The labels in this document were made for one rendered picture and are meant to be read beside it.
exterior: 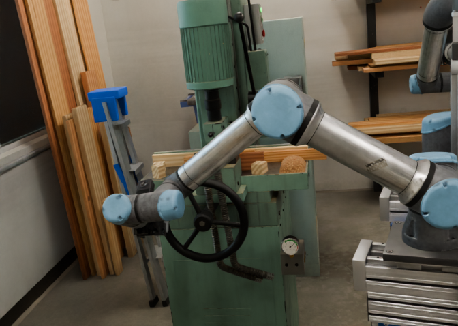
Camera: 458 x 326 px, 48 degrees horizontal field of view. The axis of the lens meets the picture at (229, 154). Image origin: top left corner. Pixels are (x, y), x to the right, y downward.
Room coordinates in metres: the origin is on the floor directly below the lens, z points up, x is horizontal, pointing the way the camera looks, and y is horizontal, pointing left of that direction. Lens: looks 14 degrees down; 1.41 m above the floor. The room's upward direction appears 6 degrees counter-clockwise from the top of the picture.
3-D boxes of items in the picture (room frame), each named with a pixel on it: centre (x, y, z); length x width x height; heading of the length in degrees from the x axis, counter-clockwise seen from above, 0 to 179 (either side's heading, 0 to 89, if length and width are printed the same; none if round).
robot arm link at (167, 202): (1.26, 0.18, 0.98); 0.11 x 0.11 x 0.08; 78
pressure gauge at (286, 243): (1.65, -0.18, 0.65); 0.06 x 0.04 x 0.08; 79
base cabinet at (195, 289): (2.02, 0.02, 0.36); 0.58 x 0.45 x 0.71; 169
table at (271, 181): (1.79, 0.03, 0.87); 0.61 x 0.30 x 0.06; 79
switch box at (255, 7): (2.19, -0.16, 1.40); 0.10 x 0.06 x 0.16; 169
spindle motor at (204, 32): (1.90, 0.04, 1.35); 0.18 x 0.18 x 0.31
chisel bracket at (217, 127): (1.92, 0.03, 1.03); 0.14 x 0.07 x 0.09; 169
